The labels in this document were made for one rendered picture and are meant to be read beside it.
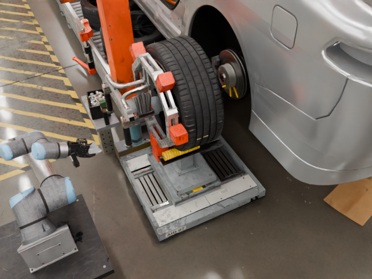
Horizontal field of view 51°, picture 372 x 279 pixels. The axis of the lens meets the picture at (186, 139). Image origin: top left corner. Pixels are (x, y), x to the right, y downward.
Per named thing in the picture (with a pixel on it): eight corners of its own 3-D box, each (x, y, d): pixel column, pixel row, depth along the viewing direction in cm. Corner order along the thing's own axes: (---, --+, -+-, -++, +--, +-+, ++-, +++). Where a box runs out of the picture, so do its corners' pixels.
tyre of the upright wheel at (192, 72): (200, 145, 270) (238, 131, 207) (169, 156, 263) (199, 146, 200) (167, 56, 271) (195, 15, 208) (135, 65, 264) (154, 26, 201)
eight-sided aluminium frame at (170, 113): (181, 161, 232) (177, 87, 195) (171, 165, 230) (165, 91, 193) (147, 110, 268) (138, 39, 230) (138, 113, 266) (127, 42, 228)
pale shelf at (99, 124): (120, 125, 282) (119, 122, 280) (97, 132, 277) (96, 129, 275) (102, 93, 310) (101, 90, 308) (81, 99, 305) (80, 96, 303)
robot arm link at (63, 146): (58, 162, 208) (53, 151, 215) (67, 161, 211) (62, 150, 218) (61, 148, 204) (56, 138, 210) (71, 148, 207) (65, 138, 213)
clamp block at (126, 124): (140, 124, 209) (139, 116, 206) (124, 129, 207) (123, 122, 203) (137, 118, 213) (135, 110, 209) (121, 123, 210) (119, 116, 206)
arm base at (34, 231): (17, 248, 204) (10, 231, 204) (27, 241, 223) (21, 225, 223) (52, 233, 207) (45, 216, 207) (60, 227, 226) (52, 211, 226)
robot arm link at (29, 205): (18, 227, 219) (6, 198, 219) (48, 213, 226) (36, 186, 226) (19, 227, 205) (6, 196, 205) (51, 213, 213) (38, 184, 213)
